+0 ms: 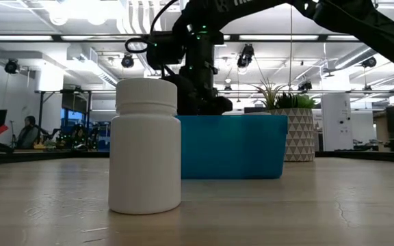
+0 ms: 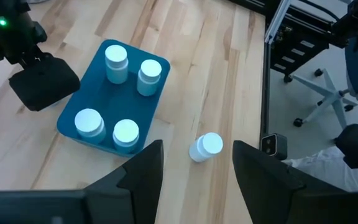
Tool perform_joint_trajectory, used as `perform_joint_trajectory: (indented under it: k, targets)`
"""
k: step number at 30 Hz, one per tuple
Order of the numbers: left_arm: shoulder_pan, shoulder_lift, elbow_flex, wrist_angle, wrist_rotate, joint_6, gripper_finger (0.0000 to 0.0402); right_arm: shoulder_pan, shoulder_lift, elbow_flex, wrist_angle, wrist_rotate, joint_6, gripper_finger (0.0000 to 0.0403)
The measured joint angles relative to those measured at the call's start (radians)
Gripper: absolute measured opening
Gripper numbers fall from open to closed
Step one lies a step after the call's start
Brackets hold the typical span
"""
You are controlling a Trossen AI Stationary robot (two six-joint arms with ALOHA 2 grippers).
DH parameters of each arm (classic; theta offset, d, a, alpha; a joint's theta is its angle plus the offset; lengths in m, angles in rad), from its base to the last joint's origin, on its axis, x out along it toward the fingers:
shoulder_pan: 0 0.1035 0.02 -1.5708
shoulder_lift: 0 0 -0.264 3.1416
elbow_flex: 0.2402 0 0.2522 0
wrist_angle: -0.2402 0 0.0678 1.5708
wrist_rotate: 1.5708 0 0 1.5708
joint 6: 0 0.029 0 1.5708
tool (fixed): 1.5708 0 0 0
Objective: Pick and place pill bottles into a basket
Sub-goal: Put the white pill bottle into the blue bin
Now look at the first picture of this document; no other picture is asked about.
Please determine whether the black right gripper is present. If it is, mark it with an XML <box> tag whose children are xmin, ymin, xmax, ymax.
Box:
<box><xmin>161</xmin><ymin>31</ymin><xmax>234</xmax><ymax>116</ymax></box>

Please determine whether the white pill bottle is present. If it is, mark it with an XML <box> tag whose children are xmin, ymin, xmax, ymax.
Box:
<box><xmin>107</xmin><ymin>77</ymin><xmax>183</xmax><ymax>215</ymax></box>

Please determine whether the blue plastic basket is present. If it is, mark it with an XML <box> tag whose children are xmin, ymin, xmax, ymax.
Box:
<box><xmin>175</xmin><ymin>114</ymin><xmax>289</xmax><ymax>180</ymax></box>

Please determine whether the black ceiling spotlight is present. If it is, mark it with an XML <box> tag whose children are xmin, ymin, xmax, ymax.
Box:
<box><xmin>120</xmin><ymin>53</ymin><xmax>135</xmax><ymax>69</ymax></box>
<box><xmin>360</xmin><ymin>56</ymin><xmax>378</xmax><ymax>68</ymax></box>
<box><xmin>4</xmin><ymin>58</ymin><xmax>21</xmax><ymax>75</ymax></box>
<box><xmin>237</xmin><ymin>43</ymin><xmax>255</xmax><ymax>68</ymax></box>

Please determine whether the pale spiky plant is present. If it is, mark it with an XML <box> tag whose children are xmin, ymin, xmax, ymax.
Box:
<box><xmin>251</xmin><ymin>77</ymin><xmax>287</xmax><ymax>111</ymax></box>

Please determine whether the green succulent plant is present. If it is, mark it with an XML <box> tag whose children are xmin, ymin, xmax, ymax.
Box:
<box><xmin>274</xmin><ymin>91</ymin><xmax>317</xmax><ymax>110</ymax></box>

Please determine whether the white triangle-patterned plant pot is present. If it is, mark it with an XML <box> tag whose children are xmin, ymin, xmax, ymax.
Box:
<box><xmin>268</xmin><ymin>107</ymin><xmax>316</xmax><ymax>163</ymax></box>

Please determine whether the white pillar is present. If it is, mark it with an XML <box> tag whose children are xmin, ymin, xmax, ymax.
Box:
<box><xmin>321</xmin><ymin>92</ymin><xmax>354</xmax><ymax>152</ymax></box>

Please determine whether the person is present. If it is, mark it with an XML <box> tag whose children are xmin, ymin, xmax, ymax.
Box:
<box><xmin>16</xmin><ymin>115</ymin><xmax>42</xmax><ymax>150</ymax></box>

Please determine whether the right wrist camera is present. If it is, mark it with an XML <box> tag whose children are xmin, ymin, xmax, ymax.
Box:
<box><xmin>145</xmin><ymin>31</ymin><xmax>187</xmax><ymax>71</ymax></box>

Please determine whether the black camera cable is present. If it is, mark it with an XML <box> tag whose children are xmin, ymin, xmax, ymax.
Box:
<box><xmin>124</xmin><ymin>0</ymin><xmax>181</xmax><ymax>55</ymax></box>

